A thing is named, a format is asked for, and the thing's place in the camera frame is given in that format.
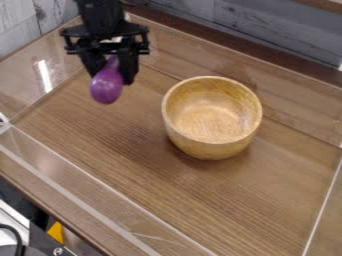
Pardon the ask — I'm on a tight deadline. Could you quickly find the yellow black device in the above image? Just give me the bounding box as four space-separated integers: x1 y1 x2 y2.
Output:
26 219 82 256

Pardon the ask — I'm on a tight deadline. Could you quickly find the purple toy eggplant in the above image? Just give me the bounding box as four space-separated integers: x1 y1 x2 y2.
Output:
91 56 125 104

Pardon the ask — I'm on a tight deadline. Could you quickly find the black cable bottom left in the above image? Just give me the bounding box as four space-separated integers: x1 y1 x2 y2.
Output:
0 223 24 256

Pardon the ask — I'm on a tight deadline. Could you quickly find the clear acrylic table barrier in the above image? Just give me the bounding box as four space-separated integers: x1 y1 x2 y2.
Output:
0 10 342 256

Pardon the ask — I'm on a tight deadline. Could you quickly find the brown wooden bowl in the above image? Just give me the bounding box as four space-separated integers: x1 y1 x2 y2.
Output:
162 76 264 160

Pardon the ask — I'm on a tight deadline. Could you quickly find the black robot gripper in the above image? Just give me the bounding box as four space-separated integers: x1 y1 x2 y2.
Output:
60 0 150 85

